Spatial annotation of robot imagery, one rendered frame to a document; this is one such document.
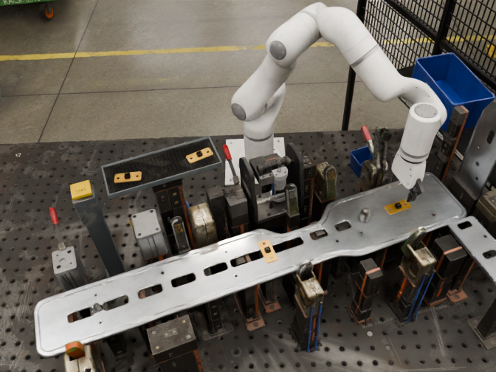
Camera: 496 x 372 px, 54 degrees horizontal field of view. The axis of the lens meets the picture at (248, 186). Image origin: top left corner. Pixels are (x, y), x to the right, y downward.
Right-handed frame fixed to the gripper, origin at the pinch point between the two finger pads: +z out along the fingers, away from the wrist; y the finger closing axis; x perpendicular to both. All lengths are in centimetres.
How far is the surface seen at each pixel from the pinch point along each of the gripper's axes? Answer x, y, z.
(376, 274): -19.5, 19.5, 9.9
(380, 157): 0.3, -14.4, -0.7
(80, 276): -103, -12, 8
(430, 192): 13.7, -1.4, 9.1
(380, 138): -0.4, -15.7, -8.6
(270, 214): -39.1, -15.9, 12.8
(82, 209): -97, -30, -1
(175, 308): -79, 8, 9
